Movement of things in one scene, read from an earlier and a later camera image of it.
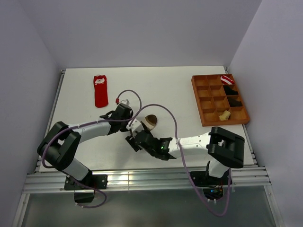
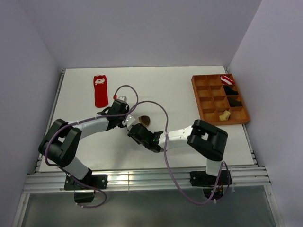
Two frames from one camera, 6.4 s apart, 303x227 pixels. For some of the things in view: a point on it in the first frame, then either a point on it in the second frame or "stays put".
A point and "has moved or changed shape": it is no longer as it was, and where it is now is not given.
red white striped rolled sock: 226,80 stays put
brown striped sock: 150,121 has moved or changed shape
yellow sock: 225,116 stays put
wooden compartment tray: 212,101 stays put
